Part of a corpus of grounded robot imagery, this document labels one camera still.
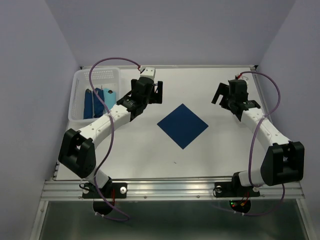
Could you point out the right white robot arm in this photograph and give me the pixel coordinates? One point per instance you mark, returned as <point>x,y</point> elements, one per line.
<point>284,159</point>

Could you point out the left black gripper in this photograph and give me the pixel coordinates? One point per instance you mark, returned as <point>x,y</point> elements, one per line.
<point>152,92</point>

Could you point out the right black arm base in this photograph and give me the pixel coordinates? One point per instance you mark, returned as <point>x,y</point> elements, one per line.
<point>240,195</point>

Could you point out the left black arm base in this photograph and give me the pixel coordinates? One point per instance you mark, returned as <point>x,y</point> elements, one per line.
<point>111,191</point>

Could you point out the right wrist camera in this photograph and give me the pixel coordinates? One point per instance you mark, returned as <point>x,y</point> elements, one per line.
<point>241,77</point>

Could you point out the aluminium front rail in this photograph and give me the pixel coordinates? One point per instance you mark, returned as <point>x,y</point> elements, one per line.
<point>170,189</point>

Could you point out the light blue napkin roll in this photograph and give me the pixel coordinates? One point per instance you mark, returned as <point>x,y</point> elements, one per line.
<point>109,98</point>

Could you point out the dark blue napkin roll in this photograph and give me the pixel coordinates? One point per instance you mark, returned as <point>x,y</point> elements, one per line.
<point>98,107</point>
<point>88,104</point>

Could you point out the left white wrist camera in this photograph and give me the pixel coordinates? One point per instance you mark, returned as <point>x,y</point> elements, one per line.
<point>148,72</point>

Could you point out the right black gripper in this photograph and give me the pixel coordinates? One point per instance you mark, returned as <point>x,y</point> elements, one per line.
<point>225,97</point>

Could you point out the dark blue paper napkin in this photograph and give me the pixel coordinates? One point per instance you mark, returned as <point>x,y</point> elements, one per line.
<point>182,126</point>

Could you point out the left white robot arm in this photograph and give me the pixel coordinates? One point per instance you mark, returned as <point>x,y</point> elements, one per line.
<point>78,148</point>

